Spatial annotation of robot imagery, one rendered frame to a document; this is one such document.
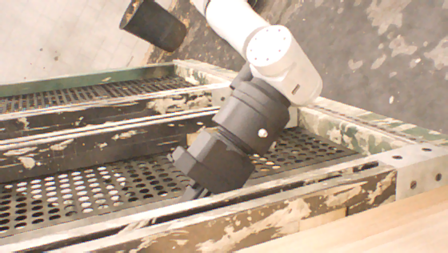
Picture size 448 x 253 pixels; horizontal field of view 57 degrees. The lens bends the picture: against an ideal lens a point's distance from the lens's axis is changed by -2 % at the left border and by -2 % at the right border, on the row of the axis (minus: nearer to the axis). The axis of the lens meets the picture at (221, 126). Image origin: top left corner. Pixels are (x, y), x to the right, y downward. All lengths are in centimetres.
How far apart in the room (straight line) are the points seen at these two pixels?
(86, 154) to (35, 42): 478
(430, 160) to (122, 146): 59
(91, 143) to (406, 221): 61
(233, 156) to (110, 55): 529
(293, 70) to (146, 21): 429
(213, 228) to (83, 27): 534
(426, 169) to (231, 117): 32
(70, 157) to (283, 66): 52
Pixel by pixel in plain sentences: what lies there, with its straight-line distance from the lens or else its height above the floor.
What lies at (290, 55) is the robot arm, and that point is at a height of 126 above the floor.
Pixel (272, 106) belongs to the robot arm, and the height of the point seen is 124.
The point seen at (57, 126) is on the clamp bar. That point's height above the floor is 136.
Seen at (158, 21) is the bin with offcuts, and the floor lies 36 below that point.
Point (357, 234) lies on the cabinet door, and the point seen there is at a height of 109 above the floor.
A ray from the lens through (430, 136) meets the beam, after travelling 90.
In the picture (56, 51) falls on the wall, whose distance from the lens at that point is 568.
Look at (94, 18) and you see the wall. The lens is 582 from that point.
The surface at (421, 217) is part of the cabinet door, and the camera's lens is 66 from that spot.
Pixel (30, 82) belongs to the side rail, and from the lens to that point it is 188.
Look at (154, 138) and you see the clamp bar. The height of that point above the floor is 121.
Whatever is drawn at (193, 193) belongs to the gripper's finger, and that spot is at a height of 126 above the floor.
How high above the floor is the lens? 154
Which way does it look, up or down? 28 degrees down
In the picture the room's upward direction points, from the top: 61 degrees counter-clockwise
